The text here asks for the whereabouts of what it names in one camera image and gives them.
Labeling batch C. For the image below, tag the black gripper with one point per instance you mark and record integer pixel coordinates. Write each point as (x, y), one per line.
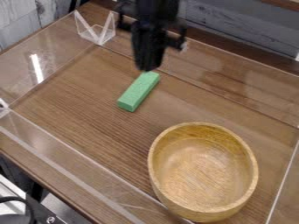
(158, 13)

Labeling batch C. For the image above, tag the green rectangular block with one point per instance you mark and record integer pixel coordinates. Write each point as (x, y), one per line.
(138, 91)

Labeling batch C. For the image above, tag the brown wooden bowl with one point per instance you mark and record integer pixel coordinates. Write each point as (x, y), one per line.
(203, 171)

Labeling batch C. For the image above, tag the clear acrylic corner bracket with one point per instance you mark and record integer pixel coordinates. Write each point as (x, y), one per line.
(99, 34)

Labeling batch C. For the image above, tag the clear acrylic front wall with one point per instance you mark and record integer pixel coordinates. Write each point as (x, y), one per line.
(103, 196)

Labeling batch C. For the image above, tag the black metal table bracket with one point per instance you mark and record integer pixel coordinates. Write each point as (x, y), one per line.
(52, 211)

